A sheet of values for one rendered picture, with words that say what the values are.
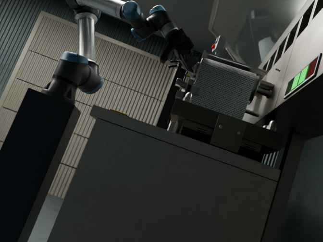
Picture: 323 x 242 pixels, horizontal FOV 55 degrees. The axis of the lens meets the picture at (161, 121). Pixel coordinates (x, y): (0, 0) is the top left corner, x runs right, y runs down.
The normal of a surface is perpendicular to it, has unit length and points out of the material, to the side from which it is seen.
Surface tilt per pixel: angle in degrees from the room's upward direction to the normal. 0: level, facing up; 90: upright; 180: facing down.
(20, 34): 90
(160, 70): 90
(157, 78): 90
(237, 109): 90
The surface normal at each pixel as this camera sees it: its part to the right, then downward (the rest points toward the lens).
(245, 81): -0.04, -0.19
